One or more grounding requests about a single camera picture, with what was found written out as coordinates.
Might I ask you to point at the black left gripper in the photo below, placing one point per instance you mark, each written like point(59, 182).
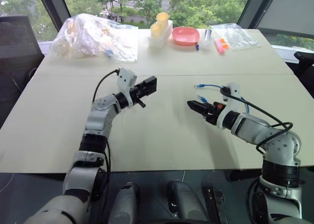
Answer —
point(134, 97)

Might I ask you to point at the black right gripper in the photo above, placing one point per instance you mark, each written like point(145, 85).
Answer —
point(213, 112)

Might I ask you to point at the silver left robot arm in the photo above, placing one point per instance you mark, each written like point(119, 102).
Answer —
point(95, 121)

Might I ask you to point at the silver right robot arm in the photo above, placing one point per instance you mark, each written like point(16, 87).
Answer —
point(252, 128)

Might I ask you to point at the pink rectangular box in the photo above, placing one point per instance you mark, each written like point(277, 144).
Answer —
point(219, 47)

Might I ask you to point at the small blue white object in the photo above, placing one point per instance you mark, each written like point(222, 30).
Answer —
point(109, 53)

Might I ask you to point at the white plastic cup holder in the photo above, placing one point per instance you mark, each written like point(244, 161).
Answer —
point(162, 40)

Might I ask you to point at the small blue cap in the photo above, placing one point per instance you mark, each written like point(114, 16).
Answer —
point(197, 47)

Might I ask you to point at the small clear plastic cup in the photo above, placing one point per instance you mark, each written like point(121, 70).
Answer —
point(204, 44)

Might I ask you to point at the orange round cap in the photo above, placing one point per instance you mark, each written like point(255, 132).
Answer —
point(222, 40)
point(225, 46)

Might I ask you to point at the pale yellow plastic cup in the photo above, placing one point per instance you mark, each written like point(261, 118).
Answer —
point(162, 19)
point(157, 30)

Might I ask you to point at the pink plastic bowl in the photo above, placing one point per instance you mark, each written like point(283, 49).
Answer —
point(185, 35)

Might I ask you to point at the shiny silver cylinder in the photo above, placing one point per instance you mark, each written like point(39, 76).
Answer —
point(208, 34)

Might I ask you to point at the small clear plastic bag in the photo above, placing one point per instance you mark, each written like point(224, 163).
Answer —
point(239, 37)

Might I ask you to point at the large clear plastic bag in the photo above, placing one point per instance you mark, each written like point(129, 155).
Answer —
point(81, 37)

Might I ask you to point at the grey rounded robot leg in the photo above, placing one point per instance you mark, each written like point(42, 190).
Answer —
point(185, 202)
point(126, 204)

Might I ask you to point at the black chair armrest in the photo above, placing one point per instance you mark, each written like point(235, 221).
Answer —
point(304, 67)

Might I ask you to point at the dark window pillar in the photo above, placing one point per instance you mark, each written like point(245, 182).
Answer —
point(54, 10)

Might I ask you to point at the grey roller blind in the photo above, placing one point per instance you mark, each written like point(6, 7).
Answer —
point(287, 10)

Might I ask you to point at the black mesh office chair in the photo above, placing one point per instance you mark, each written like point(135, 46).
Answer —
point(17, 40)

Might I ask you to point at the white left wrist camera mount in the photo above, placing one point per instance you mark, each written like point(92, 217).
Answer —
point(125, 78)

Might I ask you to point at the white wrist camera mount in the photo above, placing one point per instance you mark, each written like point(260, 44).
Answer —
point(125, 78)
point(231, 105)

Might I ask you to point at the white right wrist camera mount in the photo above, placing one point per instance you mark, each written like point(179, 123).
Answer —
point(231, 105)

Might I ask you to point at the black metal bracket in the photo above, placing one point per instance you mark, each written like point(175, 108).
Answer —
point(216, 204)

